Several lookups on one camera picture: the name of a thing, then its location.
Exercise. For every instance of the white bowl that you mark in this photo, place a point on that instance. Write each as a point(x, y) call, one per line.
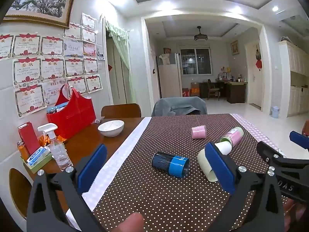
point(111, 128)

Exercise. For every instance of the white cabinet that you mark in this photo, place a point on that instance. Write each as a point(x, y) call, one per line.
point(294, 77)

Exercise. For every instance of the framed blossom painting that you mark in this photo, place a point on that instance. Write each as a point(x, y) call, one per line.
point(41, 2)

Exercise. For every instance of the white door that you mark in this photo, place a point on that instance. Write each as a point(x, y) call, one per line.
point(253, 75)

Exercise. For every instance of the dark blue cup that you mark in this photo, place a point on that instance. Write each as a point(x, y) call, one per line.
point(170, 165)

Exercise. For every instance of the dark wooden chair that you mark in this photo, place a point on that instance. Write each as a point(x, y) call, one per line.
point(212, 90)

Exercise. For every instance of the white refrigerator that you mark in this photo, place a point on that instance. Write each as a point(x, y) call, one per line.
point(169, 77)

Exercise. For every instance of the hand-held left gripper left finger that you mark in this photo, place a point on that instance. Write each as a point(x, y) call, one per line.
point(93, 166)

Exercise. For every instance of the wooden chair with round back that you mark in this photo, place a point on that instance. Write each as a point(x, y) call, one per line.
point(19, 193)

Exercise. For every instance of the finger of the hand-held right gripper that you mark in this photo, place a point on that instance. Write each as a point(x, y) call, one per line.
point(271, 152)
point(299, 137)

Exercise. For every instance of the green door curtain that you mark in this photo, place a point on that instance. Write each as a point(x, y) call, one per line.
point(118, 43)

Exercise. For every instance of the window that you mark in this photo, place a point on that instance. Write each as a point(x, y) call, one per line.
point(195, 61)

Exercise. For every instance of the cream paper cup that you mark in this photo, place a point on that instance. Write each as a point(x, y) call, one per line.
point(205, 165)

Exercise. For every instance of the cardboard box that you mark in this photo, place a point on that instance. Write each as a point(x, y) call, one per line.
point(196, 89)

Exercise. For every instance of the red box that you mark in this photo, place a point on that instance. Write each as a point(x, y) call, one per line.
point(29, 137)

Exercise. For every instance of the small framed picture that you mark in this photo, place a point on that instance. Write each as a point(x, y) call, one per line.
point(234, 47)

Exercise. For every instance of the brown polka dot tablecloth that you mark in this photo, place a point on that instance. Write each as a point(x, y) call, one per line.
point(251, 130)
point(157, 198)

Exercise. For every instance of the person's left hand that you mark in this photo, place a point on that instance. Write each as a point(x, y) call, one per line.
point(131, 222)

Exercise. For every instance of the chair with grey cover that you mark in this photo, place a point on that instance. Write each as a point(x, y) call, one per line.
point(179, 105)

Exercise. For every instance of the green tray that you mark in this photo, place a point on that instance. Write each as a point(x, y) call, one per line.
point(36, 165)

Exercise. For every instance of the group of wall certificates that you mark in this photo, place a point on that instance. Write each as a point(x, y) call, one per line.
point(50, 65)

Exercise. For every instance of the red bag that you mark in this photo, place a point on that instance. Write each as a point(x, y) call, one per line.
point(72, 116)

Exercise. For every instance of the brown wooden chair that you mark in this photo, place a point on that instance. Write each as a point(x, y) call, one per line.
point(120, 110)

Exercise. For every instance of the orange snack packets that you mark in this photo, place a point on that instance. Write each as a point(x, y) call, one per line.
point(45, 139)

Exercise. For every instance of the blue tissue packet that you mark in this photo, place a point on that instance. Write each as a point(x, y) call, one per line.
point(38, 155)

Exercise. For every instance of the person's right hand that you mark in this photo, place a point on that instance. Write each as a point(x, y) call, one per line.
point(293, 210)

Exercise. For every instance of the red carton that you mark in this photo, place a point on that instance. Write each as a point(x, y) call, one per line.
point(185, 93)

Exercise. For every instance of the ceiling fan lamp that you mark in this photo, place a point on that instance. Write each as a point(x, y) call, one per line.
point(200, 36)

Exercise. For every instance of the red door ornament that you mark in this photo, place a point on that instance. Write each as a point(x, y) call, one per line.
point(258, 62)

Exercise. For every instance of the white trash bin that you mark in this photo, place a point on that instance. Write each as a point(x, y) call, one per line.
point(275, 111)

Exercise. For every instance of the dark wooden desk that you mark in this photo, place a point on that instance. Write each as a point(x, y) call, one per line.
point(233, 90)

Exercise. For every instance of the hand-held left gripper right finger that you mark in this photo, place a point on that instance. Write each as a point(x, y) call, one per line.
point(219, 169)

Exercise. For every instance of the clear spray bottle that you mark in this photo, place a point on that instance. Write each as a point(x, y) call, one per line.
point(56, 149)

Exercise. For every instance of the orange bottle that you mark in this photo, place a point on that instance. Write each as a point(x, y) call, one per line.
point(23, 149)

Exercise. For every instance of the pink and green cup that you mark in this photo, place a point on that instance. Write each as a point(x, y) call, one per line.
point(233, 136)

